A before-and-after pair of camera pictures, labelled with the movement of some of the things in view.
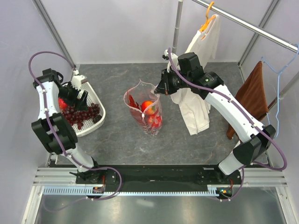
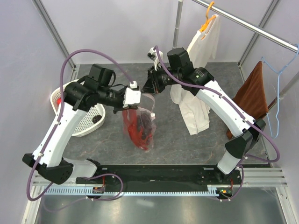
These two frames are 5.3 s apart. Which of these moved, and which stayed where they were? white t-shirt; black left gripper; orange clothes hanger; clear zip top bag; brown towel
Moved: clear zip top bag; black left gripper
Stayed: orange clothes hanger; brown towel; white t-shirt
